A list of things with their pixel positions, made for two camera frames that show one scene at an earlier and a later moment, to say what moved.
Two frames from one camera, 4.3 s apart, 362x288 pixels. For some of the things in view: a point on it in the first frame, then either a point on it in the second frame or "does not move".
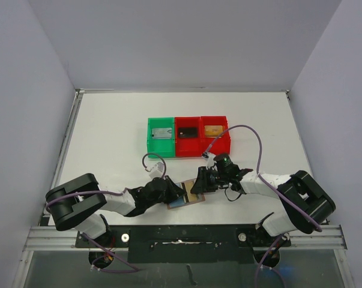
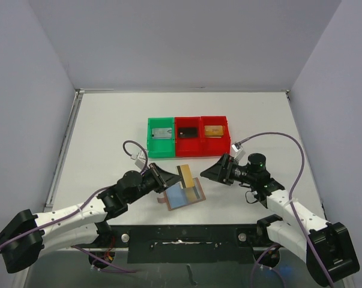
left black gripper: [170, 189] → [157, 177]
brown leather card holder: [187, 198] does not move
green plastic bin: [164, 147] does not move
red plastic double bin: [194, 135] does not move
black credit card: [187, 132] does not move
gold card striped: [191, 197] → [185, 173]
